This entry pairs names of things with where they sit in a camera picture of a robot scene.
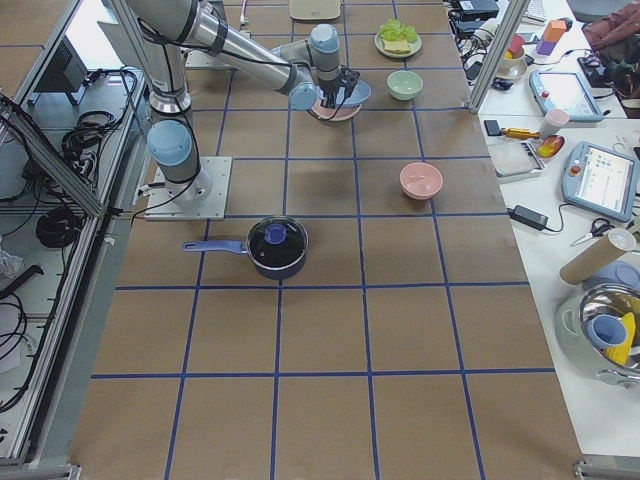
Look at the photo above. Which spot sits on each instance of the steel mixing bowl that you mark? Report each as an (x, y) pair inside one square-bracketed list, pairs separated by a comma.
[(618, 366)]

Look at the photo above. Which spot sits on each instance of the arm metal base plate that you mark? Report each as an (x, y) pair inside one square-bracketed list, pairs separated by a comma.
[(205, 199)]

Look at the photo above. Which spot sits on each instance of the green bowl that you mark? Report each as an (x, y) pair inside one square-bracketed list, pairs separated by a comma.
[(404, 85)]

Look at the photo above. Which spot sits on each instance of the bread slice on plate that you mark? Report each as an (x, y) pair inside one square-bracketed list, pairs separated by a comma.
[(396, 47)]

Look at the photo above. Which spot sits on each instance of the aluminium frame post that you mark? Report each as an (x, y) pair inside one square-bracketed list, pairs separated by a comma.
[(511, 19)]

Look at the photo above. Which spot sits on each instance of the teach pendant far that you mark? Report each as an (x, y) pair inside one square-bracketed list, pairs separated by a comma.
[(565, 91)]

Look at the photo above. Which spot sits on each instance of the blue plate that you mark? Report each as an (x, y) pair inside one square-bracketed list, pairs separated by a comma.
[(360, 94)]

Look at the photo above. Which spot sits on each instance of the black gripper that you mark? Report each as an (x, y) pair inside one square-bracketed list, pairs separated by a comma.
[(330, 92)]

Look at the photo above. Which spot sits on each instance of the cardboard tube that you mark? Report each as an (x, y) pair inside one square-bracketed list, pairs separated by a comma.
[(604, 251)]

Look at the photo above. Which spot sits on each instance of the black power adapter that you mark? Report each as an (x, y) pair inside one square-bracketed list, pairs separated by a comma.
[(528, 217)]

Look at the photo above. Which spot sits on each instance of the pink bowl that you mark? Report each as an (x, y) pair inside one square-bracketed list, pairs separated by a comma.
[(420, 181)]

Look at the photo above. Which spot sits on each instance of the teach pendant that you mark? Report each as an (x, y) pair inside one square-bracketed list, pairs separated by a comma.
[(601, 180), (565, 91)]

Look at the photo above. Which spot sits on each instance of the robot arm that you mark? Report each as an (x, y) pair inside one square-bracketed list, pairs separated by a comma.
[(153, 35)]

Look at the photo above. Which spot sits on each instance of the blue cup in bowl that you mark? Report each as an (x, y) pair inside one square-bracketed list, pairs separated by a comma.
[(606, 331)]

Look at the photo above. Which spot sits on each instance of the green plate with food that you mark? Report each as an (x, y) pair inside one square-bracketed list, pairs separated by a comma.
[(415, 47)]

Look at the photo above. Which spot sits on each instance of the pink plate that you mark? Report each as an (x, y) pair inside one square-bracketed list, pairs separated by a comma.
[(333, 115)]

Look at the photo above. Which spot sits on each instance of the white paper cup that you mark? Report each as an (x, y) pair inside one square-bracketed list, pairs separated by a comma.
[(553, 121)]

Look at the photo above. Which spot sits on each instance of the green lettuce leaf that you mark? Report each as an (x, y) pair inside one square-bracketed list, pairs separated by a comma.
[(396, 30)]

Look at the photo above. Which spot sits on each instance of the scissors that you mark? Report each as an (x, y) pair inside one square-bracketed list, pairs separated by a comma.
[(599, 227)]

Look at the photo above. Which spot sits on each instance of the white toaster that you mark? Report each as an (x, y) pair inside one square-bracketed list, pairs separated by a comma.
[(314, 10)]

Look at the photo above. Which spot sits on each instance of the teach pendant near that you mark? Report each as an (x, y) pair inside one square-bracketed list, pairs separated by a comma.
[(601, 180)]

